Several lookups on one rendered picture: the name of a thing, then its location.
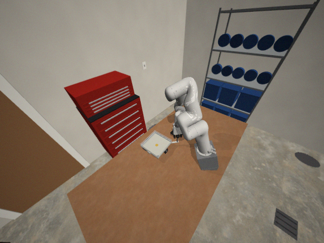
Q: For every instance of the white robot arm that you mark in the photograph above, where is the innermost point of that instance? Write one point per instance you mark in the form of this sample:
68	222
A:
188	118

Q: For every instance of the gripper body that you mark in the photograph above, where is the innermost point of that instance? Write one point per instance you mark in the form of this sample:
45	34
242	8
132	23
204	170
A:
176	131

